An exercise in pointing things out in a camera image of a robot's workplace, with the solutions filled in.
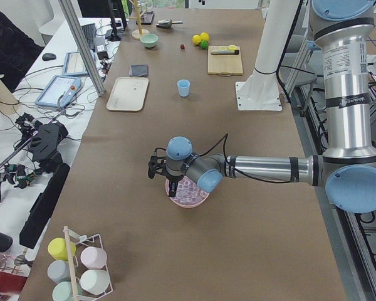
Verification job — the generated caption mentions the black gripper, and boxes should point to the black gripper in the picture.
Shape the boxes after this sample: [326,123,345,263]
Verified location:
[166,164,182,197]

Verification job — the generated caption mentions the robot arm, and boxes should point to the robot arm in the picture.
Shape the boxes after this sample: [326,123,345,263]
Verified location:
[162,1,376,213]

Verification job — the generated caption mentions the clear ice cubes pile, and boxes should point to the clear ice cubes pile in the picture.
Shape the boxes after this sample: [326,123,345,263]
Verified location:
[169,177,209,203]

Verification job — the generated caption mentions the light blue plastic cup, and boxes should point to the light blue plastic cup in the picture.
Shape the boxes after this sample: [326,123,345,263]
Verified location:
[177,79,191,97]

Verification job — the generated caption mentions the pink cup in rack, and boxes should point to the pink cup in rack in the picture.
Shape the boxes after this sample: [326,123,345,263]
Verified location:
[80,246,108,269]

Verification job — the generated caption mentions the white cup in rack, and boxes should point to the white cup in rack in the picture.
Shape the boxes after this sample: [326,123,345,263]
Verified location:
[80,270,110,295]

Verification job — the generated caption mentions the yellow cup in rack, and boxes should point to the yellow cup in rack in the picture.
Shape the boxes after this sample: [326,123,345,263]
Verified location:
[48,238,68,261]

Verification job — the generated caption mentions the grey cup in rack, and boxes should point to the grey cup in rack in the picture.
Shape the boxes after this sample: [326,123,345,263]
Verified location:
[47,260,71,284]

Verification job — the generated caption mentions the mint cup in rack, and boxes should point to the mint cup in rack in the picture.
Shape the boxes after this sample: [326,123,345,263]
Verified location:
[51,282,73,301]

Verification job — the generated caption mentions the wooden cup tree stand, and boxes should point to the wooden cup tree stand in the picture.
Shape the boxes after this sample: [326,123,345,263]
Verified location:
[128,0,150,41]

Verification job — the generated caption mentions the steel ice scoop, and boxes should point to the steel ice scoop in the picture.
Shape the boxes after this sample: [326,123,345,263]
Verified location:
[156,19,184,29]

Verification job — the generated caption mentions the pink bowl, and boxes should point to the pink bowl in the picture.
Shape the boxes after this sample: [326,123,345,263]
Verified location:
[165,176,211,209]

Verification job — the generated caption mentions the cream rabbit tray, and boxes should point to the cream rabbit tray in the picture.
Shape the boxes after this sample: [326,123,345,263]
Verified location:
[106,77,149,112]

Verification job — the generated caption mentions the grey folded cloth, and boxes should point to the grey folded cloth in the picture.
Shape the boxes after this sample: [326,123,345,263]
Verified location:
[129,64,149,77]

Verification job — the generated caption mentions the bamboo cutting board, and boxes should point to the bamboo cutting board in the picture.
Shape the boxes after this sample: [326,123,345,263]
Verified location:
[207,45,244,76]

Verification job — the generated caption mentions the steel muddler black tip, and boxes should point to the steel muddler black tip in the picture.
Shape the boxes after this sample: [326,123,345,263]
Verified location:
[211,50,240,55]

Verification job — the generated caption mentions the green lime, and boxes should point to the green lime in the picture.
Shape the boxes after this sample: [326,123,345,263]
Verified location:
[200,41,208,50]

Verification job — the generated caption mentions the mint green bowl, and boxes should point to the mint green bowl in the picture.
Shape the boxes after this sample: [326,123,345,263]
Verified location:
[140,33,159,49]

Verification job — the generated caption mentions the blue teach pendant near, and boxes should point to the blue teach pendant near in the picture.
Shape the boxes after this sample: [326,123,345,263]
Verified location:
[35,75,81,108]

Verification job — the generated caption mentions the blue teach pendant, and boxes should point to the blue teach pendant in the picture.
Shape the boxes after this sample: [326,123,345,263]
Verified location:
[35,75,81,108]
[62,51,88,77]

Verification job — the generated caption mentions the yellow lemon upper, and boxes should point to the yellow lemon upper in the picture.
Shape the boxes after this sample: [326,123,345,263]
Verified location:
[192,34,202,46]

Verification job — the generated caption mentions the yellow lemon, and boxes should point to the yellow lemon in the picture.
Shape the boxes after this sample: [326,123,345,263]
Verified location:
[192,34,202,46]
[200,32,210,41]

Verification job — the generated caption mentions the yellow lemon lower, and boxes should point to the yellow lemon lower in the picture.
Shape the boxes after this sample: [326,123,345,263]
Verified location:
[200,32,210,41]

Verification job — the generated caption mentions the blue teach pendant far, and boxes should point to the blue teach pendant far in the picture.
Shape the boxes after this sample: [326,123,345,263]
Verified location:
[62,51,88,77]

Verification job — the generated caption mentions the seated person black clothes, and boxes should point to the seated person black clothes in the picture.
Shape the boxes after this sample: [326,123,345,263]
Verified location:
[0,12,43,92]

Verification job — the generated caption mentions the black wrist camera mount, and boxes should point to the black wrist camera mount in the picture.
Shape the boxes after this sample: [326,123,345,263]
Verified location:
[147,147,167,179]

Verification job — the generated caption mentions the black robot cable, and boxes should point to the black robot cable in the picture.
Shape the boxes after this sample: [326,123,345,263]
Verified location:
[194,133,289,184]

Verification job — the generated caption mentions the white wire cup rack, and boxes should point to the white wire cup rack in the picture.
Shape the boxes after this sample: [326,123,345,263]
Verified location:
[63,226,113,300]

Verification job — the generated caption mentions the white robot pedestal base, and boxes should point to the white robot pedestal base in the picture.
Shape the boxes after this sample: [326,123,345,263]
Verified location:
[236,0,302,112]

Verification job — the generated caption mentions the aluminium frame post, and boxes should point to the aluminium frame post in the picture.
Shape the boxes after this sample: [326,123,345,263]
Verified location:
[58,0,105,97]

